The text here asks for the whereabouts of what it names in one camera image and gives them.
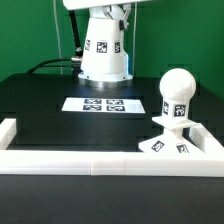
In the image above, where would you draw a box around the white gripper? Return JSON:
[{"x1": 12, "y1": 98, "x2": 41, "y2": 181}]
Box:
[{"x1": 62, "y1": 0, "x2": 152, "y2": 30}]

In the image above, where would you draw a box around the white lamp bulb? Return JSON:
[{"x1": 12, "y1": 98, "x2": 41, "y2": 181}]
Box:
[{"x1": 159, "y1": 68, "x2": 196, "y2": 123}]

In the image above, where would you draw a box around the white lamp base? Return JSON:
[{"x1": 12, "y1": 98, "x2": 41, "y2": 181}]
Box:
[{"x1": 138, "y1": 116, "x2": 203, "y2": 156}]

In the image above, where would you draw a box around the white lamp shade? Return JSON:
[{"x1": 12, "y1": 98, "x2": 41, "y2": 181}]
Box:
[{"x1": 81, "y1": 18, "x2": 124, "y2": 75}]

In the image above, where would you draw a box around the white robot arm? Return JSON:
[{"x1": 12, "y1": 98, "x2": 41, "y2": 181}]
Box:
[{"x1": 63, "y1": 0, "x2": 152, "y2": 85}]

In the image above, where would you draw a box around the white marker sheet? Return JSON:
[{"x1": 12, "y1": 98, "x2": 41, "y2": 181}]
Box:
[{"x1": 62, "y1": 97, "x2": 145, "y2": 114}]

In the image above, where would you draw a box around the white U-shaped fence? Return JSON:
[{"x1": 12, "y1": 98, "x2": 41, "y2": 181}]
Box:
[{"x1": 0, "y1": 118, "x2": 224, "y2": 177}]

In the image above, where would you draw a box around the thin white cable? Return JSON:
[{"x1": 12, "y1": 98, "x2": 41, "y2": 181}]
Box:
[{"x1": 52, "y1": 0, "x2": 64, "y2": 76}]

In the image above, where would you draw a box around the black cable bundle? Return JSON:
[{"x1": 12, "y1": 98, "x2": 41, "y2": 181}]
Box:
[{"x1": 27, "y1": 9, "x2": 84, "y2": 76}]

